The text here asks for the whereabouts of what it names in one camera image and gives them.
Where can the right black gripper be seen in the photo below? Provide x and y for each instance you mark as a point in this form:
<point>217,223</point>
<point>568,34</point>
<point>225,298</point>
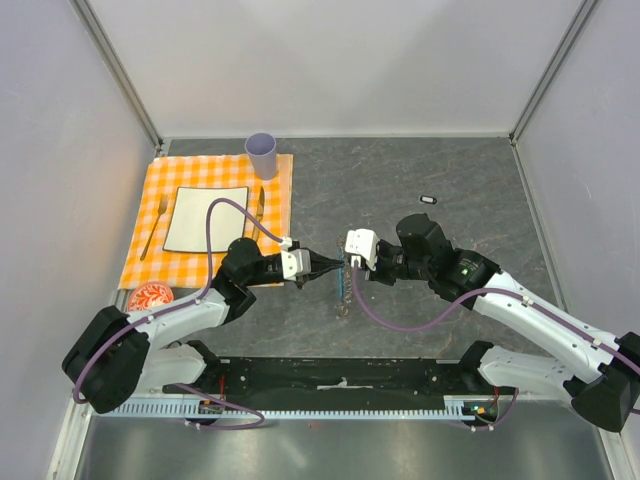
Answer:
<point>376,274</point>

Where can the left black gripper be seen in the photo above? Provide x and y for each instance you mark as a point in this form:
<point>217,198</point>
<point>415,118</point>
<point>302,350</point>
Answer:
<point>319,266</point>

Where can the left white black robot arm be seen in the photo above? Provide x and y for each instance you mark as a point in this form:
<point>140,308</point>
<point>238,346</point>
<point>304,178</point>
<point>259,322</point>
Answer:
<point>121,354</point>

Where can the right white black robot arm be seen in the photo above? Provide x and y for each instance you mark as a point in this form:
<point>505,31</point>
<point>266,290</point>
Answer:
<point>592,370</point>

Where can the gold knife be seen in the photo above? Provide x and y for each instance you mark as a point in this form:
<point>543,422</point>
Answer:
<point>259,214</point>

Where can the purple plastic cup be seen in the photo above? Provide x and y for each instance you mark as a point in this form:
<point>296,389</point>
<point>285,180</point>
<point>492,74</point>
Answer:
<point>261,150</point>

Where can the white square plate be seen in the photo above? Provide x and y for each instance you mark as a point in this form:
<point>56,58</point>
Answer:
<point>186,233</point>

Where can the gold fork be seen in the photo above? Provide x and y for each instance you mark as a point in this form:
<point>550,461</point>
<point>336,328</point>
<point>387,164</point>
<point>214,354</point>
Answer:
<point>162,207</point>

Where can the red patterned bowl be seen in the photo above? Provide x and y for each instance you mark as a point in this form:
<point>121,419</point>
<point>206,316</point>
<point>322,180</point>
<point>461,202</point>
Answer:
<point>150,295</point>

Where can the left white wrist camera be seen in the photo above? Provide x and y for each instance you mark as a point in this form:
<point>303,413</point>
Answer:
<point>295,261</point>

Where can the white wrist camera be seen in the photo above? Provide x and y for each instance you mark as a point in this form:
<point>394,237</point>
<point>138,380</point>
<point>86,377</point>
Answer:
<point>295,261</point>
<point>362,242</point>

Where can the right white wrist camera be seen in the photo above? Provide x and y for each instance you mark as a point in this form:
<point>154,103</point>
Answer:
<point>362,242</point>

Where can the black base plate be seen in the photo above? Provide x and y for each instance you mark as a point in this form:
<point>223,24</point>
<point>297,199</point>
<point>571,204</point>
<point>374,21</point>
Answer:
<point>339,382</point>

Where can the grey slotted cable duct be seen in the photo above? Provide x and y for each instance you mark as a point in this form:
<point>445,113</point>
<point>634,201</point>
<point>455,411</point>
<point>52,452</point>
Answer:
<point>193,408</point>

